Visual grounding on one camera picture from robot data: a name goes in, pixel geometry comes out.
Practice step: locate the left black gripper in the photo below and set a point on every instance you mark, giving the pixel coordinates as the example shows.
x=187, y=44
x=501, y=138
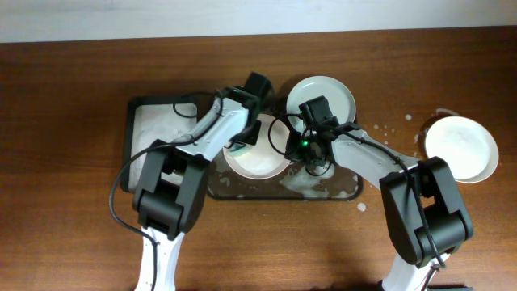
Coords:
x=248, y=137

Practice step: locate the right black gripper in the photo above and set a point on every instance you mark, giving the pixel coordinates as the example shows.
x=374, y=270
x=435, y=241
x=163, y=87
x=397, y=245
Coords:
x=294, y=149

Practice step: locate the green yellow sponge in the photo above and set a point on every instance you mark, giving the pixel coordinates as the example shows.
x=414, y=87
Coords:
x=237, y=150

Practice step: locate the pale green plate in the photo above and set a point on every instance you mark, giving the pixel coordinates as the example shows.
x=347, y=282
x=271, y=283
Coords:
x=465, y=145

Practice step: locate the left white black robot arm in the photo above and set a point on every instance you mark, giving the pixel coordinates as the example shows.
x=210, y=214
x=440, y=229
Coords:
x=170, y=191

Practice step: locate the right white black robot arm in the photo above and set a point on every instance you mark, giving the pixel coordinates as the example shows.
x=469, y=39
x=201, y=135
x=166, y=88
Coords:
x=425, y=214

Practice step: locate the middle dark wet tray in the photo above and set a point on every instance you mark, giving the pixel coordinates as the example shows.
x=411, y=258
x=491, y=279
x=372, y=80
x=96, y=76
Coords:
x=296, y=182

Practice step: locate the left soapy black tray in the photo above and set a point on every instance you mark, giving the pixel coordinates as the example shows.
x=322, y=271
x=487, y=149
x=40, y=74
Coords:
x=156, y=117

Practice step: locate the grey green rear plate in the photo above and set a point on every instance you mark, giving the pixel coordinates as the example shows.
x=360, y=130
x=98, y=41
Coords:
x=341, y=101

